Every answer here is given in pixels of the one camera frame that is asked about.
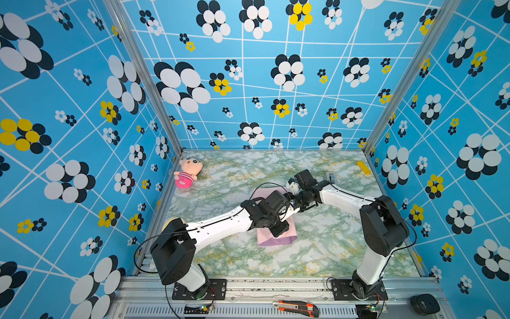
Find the red black utility knife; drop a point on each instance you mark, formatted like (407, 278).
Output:
(298, 307)

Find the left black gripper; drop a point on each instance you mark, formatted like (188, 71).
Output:
(282, 228)

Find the purple wrapping paper sheet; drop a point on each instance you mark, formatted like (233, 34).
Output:
(283, 233)

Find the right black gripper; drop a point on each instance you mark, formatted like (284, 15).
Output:
(289, 195)

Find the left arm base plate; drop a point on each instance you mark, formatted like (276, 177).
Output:
(213, 289)

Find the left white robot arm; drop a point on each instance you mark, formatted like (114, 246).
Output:
(174, 249)

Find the pink plush doll toy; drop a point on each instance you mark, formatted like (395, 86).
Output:
(190, 169)

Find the black computer mouse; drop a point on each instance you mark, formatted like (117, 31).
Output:
(425, 304)

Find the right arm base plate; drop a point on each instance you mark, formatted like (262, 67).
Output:
(357, 290)

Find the yellow tape piece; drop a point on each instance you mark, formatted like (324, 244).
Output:
(363, 167)

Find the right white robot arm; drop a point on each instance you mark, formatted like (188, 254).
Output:
(384, 229)

